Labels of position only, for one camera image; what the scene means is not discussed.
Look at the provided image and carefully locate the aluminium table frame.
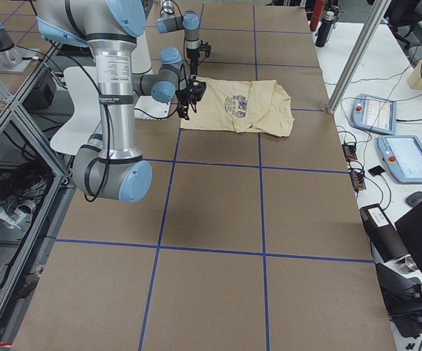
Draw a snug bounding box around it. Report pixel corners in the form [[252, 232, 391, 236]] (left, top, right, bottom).
[[0, 47, 74, 341]]

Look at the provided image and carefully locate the cream long-sleeve printed shirt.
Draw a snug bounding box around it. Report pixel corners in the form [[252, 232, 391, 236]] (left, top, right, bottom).
[[181, 78, 294, 137]]

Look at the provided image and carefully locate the white plastic chair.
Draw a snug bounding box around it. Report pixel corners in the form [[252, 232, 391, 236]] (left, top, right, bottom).
[[50, 67, 100, 156]]

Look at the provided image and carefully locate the metal cup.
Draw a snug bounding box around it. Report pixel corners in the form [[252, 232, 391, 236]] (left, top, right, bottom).
[[399, 256, 418, 273]]

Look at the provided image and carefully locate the aluminium frame post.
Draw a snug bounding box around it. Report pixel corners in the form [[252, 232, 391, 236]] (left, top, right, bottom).
[[326, 0, 391, 115]]

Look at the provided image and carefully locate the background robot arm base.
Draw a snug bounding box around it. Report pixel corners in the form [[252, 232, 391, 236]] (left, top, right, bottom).
[[0, 22, 34, 73]]

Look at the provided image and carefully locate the orange circuit board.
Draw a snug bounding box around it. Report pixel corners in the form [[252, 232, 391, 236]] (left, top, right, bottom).
[[342, 143, 358, 162], [349, 168, 366, 192]]

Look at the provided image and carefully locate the white power strip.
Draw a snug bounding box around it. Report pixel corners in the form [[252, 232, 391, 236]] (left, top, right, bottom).
[[0, 205, 32, 230]]

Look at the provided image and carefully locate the dark box with label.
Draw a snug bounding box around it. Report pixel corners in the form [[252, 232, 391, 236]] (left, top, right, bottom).
[[359, 204, 409, 262]]

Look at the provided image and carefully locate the small black square pad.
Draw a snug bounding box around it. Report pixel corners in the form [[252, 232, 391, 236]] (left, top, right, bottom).
[[368, 165, 385, 177]]

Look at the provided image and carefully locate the red fire extinguisher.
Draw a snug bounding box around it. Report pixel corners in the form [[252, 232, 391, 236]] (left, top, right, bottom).
[[309, 0, 326, 32]]

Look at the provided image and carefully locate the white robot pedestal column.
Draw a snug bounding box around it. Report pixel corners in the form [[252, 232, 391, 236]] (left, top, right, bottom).
[[131, 33, 170, 120]]

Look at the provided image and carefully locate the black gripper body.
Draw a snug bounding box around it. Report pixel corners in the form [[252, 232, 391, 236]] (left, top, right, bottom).
[[186, 47, 201, 63], [176, 86, 193, 108]]

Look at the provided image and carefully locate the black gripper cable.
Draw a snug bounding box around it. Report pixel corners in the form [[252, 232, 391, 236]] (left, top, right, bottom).
[[45, 47, 199, 203]]

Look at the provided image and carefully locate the near teach pendant tablet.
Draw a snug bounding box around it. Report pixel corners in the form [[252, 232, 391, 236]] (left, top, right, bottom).
[[377, 135, 422, 184]]

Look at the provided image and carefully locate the black office chair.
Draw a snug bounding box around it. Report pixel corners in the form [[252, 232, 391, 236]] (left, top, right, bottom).
[[383, 0, 422, 49]]

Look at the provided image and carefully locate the upper orange circuit board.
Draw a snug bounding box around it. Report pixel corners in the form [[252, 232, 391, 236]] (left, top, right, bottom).
[[342, 143, 358, 162]]

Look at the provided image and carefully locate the black computer mouse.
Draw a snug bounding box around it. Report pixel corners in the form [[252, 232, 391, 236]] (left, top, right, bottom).
[[405, 191, 422, 208]]

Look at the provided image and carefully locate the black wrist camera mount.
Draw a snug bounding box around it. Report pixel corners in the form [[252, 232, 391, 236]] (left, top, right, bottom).
[[189, 80, 207, 104]]

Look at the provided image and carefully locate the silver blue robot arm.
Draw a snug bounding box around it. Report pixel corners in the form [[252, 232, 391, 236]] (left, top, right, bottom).
[[156, 1, 206, 79], [37, 1, 152, 203]]

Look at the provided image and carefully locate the far teach pendant tablet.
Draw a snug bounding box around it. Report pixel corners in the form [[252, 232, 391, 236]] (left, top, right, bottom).
[[351, 94, 396, 135]]

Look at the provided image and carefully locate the lower orange circuit board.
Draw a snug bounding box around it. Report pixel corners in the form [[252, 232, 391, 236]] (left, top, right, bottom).
[[349, 168, 366, 192]]

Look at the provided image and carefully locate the teach pendant tablet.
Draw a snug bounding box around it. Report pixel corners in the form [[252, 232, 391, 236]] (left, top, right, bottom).
[[377, 135, 422, 184], [351, 94, 396, 135]]

